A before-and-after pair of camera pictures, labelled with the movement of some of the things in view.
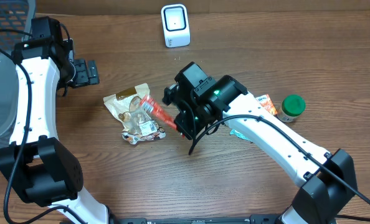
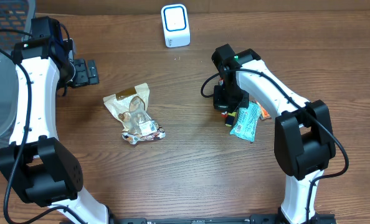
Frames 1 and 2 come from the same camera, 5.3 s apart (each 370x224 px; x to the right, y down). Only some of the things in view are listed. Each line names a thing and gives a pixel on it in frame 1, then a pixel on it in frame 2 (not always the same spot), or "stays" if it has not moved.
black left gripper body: (85, 72) stays
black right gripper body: (169, 95) to (223, 101)
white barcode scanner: (175, 22) stays
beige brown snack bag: (140, 125) stays
